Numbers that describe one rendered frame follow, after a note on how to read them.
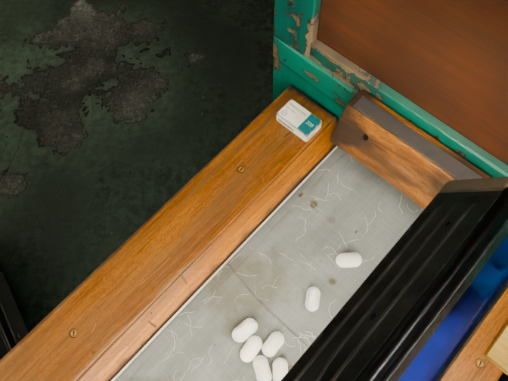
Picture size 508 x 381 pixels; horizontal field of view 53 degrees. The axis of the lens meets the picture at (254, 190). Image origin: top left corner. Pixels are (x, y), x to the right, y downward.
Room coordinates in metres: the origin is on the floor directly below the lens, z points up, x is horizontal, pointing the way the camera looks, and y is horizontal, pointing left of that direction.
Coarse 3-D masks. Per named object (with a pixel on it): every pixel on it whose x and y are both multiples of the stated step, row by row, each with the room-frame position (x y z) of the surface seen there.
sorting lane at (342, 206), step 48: (336, 192) 0.30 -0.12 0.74; (384, 192) 0.30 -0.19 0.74; (288, 240) 0.23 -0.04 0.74; (336, 240) 0.23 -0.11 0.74; (384, 240) 0.22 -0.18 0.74; (240, 288) 0.17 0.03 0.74; (288, 288) 0.16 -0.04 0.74; (336, 288) 0.16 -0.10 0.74; (192, 336) 0.11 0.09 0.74; (288, 336) 0.10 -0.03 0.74
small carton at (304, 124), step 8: (288, 104) 0.43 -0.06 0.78; (296, 104) 0.43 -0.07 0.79; (280, 112) 0.42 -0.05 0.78; (288, 112) 0.42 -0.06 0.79; (296, 112) 0.42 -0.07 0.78; (304, 112) 0.42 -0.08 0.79; (280, 120) 0.41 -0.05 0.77; (288, 120) 0.40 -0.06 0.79; (296, 120) 0.40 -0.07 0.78; (304, 120) 0.40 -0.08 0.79; (312, 120) 0.40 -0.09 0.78; (320, 120) 0.40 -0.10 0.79; (288, 128) 0.40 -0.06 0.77; (296, 128) 0.39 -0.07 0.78; (304, 128) 0.39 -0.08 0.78; (312, 128) 0.39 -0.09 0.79; (320, 128) 0.40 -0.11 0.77; (304, 136) 0.38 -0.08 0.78
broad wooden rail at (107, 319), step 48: (288, 96) 0.46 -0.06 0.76; (240, 144) 0.38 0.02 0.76; (288, 144) 0.37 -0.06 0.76; (192, 192) 0.31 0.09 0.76; (240, 192) 0.30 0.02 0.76; (288, 192) 0.31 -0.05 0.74; (144, 240) 0.24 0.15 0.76; (192, 240) 0.23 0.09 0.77; (240, 240) 0.24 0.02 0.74; (96, 288) 0.18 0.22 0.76; (144, 288) 0.17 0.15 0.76; (192, 288) 0.17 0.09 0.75; (48, 336) 0.12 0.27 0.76; (96, 336) 0.11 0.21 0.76; (144, 336) 0.11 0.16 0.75
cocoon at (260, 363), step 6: (258, 360) 0.07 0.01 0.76; (264, 360) 0.07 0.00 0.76; (258, 366) 0.07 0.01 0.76; (264, 366) 0.06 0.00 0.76; (258, 372) 0.06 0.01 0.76; (264, 372) 0.06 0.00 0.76; (270, 372) 0.06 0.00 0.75; (258, 378) 0.05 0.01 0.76; (264, 378) 0.05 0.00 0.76; (270, 378) 0.05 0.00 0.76
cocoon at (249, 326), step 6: (246, 318) 0.13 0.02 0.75; (252, 318) 0.13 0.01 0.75; (240, 324) 0.12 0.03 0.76; (246, 324) 0.12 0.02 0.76; (252, 324) 0.12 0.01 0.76; (234, 330) 0.11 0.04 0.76; (240, 330) 0.11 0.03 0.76; (246, 330) 0.11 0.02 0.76; (252, 330) 0.11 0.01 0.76; (234, 336) 0.10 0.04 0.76; (240, 336) 0.10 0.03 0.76; (246, 336) 0.10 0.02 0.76
